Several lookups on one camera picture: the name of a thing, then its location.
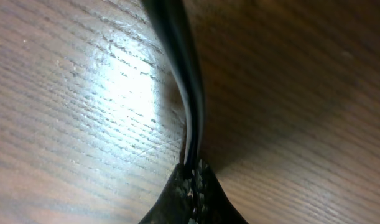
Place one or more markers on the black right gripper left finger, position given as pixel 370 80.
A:
pixel 174 205

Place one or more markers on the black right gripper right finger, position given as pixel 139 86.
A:
pixel 213 206

